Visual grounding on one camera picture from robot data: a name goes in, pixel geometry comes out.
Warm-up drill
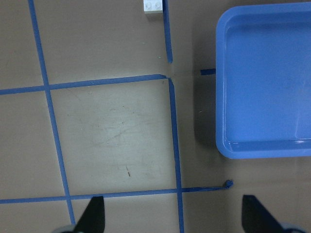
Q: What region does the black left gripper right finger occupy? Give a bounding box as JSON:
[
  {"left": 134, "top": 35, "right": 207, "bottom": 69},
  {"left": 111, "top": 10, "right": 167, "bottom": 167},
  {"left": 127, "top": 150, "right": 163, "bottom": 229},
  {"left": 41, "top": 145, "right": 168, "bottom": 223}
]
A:
[{"left": 242, "top": 195, "right": 284, "bottom": 233}]

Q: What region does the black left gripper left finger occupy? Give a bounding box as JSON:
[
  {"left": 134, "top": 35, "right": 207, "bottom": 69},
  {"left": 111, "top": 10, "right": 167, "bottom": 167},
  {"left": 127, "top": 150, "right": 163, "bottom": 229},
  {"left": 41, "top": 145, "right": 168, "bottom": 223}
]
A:
[{"left": 73, "top": 196, "right": 105, "bottom": 233}]

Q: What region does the white building block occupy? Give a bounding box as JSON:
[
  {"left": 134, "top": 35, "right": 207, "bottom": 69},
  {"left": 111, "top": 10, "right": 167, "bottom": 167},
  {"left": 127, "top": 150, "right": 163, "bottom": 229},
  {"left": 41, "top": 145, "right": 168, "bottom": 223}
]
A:
[{"left": 143, "top": 0, "right": 163, "bottom": 20}]

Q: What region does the blue plastic tray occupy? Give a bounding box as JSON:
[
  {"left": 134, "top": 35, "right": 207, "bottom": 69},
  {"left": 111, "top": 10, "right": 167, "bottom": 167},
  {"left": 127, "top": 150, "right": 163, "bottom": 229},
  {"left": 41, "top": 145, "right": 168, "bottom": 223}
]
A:
[{"left": 216, "top": 2, "right": 311, "bottom": 159}]

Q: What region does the brown paper table cover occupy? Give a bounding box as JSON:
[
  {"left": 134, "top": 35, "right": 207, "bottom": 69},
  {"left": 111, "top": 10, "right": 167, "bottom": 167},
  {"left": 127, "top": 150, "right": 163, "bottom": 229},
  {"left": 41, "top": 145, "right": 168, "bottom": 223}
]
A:
[{"left": 0, "top": 0, "right": 311, "bottom": 233}]

